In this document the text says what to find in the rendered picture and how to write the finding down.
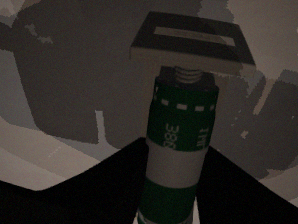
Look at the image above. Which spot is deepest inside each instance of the green and grey battery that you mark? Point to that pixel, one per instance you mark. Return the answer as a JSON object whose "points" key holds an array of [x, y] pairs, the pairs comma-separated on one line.
{"points": [[181, 120]]}

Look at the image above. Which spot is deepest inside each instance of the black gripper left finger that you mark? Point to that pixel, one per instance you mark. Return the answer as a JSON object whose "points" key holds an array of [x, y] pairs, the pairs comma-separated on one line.
{"points": [[108, 193]]}

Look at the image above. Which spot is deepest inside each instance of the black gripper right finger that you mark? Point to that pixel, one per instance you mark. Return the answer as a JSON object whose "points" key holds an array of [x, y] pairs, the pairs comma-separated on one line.
{"points": [[227, 195]]}

